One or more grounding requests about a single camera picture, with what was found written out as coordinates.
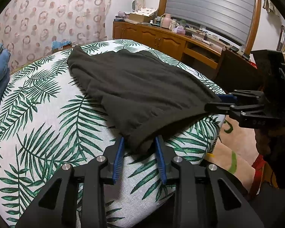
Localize floral blanket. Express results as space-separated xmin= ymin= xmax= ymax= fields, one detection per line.
xmin=205 ymin=116 xmax=265 ymax=195

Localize cardboard box with blue cloth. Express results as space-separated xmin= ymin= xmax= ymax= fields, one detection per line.
xmin=52 ymin=41 xmax=72 ymax=53

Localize black pants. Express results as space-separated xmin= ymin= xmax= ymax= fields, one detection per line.
xmin=67 ymin=46 xmax=219 ymax=149

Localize open cardboard box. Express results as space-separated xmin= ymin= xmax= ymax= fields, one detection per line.
xmin=128 ymin=8 xmax=158 ymax=23

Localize grey window blind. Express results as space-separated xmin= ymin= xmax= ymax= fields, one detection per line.
xmin=165 ymin=0 xmax=255 ymax=45

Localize circle pattern sheer curtain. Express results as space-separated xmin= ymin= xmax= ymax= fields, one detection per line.
xmin=0 ymin=0 xmax=112 ymax=70

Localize palm leaf bed sheet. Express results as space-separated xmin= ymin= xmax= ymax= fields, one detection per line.
xmin=0 ymin=39 xmax=227 ymax=228

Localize pink thermos bottle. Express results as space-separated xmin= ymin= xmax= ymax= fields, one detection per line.
xmin=161 ymin=13 xmax=171 ymax=29

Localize person's right hand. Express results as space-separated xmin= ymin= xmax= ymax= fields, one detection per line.
xmin=254 ymin=128 xmax=285 ymax=156

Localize purple tissue holder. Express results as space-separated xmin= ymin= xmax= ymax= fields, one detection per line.
xmin=172 ymin=25 xmax=186 ymax=35

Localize wooden sideboard cabinet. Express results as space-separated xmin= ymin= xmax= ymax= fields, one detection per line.
xmin=113 ymin=21 xmax=221 ymax=69

